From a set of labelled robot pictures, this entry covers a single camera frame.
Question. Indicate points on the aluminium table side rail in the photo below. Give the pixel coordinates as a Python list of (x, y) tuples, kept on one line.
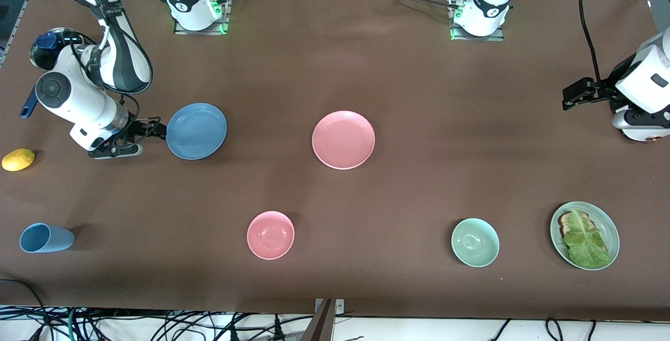
[(19, 16)]

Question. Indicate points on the pink bowl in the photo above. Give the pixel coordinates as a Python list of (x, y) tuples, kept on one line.
[(270, 235)]

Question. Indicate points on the green lettuce leaf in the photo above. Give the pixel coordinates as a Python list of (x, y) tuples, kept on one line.
[(586, 246)]

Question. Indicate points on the metal table edge bracket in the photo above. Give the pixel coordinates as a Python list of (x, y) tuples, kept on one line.
[(340, 307)]

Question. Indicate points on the green plate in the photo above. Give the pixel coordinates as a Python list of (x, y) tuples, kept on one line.
[(608, 226)]

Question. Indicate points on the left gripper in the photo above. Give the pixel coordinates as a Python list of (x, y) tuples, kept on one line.
[(603, 90)]

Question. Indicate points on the blue plate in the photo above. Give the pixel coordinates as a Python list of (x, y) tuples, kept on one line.
[(196, 131)]

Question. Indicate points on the green bowl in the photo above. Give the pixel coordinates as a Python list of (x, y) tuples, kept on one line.
[(475, 242)]

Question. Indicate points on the blue cup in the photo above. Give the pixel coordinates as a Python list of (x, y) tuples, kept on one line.
[(47, 238)]

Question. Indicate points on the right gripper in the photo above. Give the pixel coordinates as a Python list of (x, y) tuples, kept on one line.
[(137, 128)]

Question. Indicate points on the toast slice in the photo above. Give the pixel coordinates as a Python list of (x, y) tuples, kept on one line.
[(564, 220)]

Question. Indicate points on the dark metal bar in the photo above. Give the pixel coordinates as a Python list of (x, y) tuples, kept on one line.
[(322, 325)]

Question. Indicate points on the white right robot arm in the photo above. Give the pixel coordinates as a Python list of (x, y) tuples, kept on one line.
[(73, 100)]

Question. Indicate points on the glass lid with blue knob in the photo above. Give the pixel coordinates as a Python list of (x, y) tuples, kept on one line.
[(46, 41)]

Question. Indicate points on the pink plate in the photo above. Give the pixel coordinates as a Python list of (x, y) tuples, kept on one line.
[(343, 140)]

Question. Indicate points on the yellow lemon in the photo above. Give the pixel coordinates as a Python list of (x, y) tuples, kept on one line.
[(18, 160)]

